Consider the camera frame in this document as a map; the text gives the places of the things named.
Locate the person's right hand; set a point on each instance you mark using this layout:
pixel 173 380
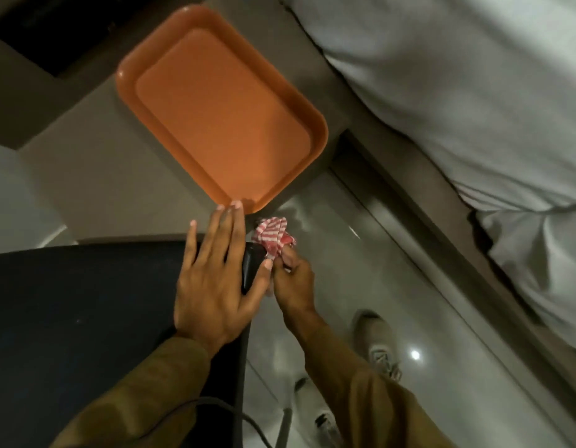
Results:
pixel 297 293

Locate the person's left hand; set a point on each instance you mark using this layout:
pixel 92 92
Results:
pixel 213 298

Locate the red white checkered cloth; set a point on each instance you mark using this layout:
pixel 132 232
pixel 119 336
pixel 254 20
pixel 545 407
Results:
pixel 271 235

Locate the dark blue chair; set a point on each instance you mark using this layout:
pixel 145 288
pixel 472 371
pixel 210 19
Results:
pixel 82 321

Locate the person's left forearm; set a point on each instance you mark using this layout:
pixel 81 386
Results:
pixel 143 401

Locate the person's right forearm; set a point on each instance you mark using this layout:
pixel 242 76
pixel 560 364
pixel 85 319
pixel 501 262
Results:
pixel 376 405

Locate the person's right white shoe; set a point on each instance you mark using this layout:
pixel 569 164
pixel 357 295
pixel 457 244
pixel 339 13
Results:
pixel 376 340

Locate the person's white shoe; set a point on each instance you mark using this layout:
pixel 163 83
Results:
pixel 376 340
pixel 316 415

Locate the person's left white shoe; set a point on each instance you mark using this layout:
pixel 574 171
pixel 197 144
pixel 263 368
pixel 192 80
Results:
pixel 316 415

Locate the grey brown bedside table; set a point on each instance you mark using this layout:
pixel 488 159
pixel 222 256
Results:
pixel 106 181

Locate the orange plastic tray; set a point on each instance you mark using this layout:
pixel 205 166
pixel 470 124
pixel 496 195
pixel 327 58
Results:
pixel 222 111

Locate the white duvet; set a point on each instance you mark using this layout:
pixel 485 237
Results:
pixel 540 275

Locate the white bed sheet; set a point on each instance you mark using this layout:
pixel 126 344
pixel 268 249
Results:
pixel 456 88

